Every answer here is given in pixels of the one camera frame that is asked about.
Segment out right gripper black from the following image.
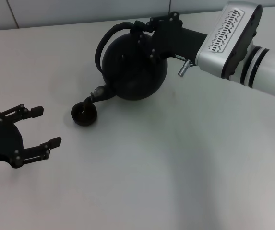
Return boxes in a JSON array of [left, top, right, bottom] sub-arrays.
[[131, 11, 209, 66]]

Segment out black round teapot with handle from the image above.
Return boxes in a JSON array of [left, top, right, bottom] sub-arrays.
[[84, 21, 168, 113]]

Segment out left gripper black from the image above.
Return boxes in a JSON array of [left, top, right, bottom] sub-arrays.
[[0, 104, 63, 169]]

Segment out small dark teacup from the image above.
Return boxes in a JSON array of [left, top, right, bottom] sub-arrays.
[[71, 101, 98, 127]]

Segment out silver connector plug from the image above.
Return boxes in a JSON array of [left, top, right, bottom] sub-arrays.
[[178, 59, 192, 78]]

